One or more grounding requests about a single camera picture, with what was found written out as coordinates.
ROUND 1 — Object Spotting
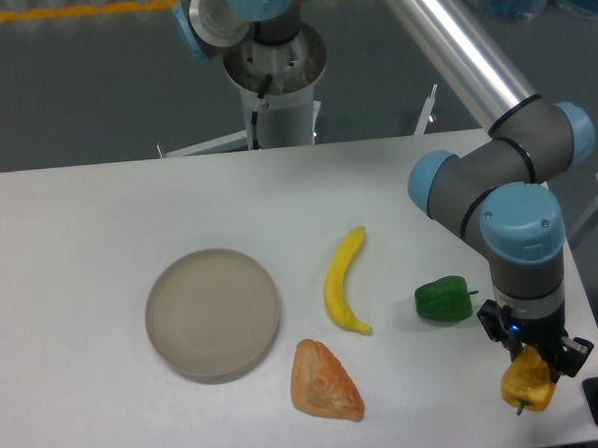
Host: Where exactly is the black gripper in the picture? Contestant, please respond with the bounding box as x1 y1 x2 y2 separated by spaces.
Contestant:
477 300 594 382

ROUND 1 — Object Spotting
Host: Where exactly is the yellow toy pepper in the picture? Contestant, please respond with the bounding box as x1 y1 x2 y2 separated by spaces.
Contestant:
500 345 556 414

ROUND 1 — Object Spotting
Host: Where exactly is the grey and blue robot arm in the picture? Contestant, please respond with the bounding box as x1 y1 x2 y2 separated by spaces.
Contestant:
172 0 595 379

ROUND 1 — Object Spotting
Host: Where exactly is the green toy pepper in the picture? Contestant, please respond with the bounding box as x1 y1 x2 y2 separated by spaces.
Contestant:
414 275 476 322

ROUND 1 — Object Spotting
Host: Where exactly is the beige round plate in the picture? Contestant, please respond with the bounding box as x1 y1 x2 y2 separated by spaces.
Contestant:
144 249 282 384

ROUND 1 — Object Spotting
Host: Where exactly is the yellow toy banana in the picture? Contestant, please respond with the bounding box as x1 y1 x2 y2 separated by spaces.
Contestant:
323 226 372 336

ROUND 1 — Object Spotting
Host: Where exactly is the orange toy pastry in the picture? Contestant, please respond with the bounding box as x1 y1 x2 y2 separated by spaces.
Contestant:
290 339 364 421

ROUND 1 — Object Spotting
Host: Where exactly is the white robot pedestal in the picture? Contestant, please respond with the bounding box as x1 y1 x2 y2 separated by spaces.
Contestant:
224 24 327 150

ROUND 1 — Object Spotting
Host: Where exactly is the white metal frame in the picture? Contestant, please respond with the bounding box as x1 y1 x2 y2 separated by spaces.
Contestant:
156 131 248 159

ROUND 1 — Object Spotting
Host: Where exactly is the black cable on pedestal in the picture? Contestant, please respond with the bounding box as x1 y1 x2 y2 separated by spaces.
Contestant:
247 73 277 151

